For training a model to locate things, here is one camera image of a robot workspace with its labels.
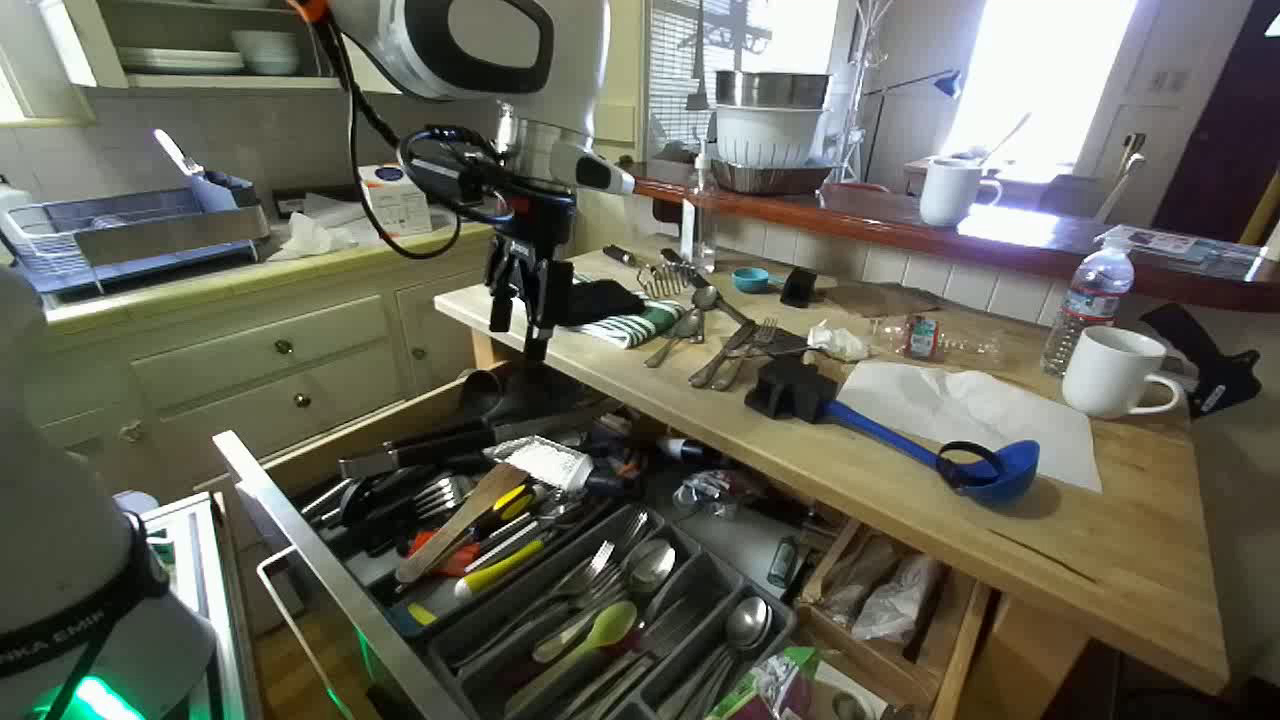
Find blue dish rack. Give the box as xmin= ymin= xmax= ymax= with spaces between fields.
xmin=0 ymin=177 xmax=276 ymax=303

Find yellow-handled utensil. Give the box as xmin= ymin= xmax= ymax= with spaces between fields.
xmin=405 ymin=532 xmax=554 ymax=632

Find desk lamp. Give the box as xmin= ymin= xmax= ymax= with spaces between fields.
xmin=852 ymin=63 xmax=970 ymax=184

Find clear plastic water bottle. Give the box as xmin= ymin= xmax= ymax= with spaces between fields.
xmin=1036 ymin=237 xmax=1140 ymax=380

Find white basket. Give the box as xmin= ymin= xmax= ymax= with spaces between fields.
xmin=711 ymin=100 xmax=831 ymax=173

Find white carton with blue cap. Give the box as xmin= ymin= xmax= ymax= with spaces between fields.
xmin=357 ymin=159 xmax=440 ymax=248

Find wooden spatula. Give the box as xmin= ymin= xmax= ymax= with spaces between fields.
xmin=392 ymin=459 xmax=531 ymax=590

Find white paper sheet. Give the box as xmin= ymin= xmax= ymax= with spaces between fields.
xmin=838 ymin=357 xmax=1108 ymax=497

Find green striped towel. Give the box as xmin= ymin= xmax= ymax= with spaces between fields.
xmin=580 ymin=299 xmax=683 ymax=357

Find clear plastic bag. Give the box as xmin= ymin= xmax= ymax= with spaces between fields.
xmin=843 ymin=554 xmax=948 ymax=652

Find grey cutlery tray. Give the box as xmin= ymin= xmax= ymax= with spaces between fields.
xmin=423 ymin=497 xmax=799 ymax=720

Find small black holder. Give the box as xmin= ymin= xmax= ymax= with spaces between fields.
xmin=775 ymin=263 xmax=820 ymax=312

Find open kitchen drawer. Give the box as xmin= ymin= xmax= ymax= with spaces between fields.
xmin=214 ymin=377 xmax=871 ymax=720

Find white plastic bag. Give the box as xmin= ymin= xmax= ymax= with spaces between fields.
xmin=265 ymin=194 xmax=371 ymax=263

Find metal faucet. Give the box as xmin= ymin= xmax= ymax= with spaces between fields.
xmin=672 ymin=113 xmax=723 ymax=276

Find white wrapped package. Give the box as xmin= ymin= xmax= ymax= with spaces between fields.
xmin=486 ymin=431 xmax=597 ymax=497

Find cream cabinet with drawers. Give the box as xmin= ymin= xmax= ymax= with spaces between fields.
xmin=26 ymin=223 xmax=498 ymax=497

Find black boxy block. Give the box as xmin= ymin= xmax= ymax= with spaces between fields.
xmin=740 ymin=351 xmax=839 ymax=430

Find metal table knives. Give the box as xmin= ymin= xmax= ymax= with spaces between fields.
xmin=683 ymin=315 xmax=775 ymax=395

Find metal fork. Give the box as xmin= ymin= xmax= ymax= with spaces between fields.
xmin=644 ymin=303 xmax=708 ymax=373

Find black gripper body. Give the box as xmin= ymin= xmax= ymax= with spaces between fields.
xmin=486 ymin=184 xmax=580 ymax=303

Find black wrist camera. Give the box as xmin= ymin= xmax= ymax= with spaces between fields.
xmin=395 ymin=123 xmax=518 ymax=223

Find crumpled white wrapper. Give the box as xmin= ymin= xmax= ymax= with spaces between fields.
xmin=804 ymin=315 xmax=871 ymax=370

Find stacked white plates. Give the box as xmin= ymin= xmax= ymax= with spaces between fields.
xmin=117 ymin=44 xmax=251 ymax=77

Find small glass jar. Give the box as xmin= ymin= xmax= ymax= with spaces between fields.
xmin=899 ymin=309 xmax=943 ymax=364

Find black pouch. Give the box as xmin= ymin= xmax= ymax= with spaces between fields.
xmin=1136 ymin=299 xmax=1264 ymax=420

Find white pitcher mug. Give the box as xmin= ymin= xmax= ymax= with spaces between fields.
xmin=915 ymin=152 xmax=1008 ymax=231

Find metal robot stand frame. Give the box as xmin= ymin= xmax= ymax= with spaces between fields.
xmin=138 ymin=487 xmax=265 ymax=720

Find large metal spoon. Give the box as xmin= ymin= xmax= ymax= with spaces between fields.
xmin=531 ymin=536 xmax=679 ymax=667

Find blue long-handled scoop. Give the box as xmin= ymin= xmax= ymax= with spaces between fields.
xmin=820 ymin=395 xmax=1043 ymax=514

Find green printed packet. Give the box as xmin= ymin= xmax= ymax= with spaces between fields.
xmin=738 ymin=645 xmax=891 ymax=720

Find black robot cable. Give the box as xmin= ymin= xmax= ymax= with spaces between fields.
xmin=296 ymin=0 xmax=474 ymax=263

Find small wooden drawer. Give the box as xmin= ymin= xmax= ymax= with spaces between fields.
xmin=793 ymin=516 xmax=998 ymax=720

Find metal baking pan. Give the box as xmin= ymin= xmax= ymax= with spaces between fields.
xmin=711 ymin=156 xmax=838 ymax=201

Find white bowl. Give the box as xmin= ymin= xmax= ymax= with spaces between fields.
xmin=233 ymin=30 xmax=310 ymax=80

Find green plastic spoon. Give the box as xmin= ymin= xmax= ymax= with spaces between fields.
xmin=501 ymin=595 xmax=644 ymax=715

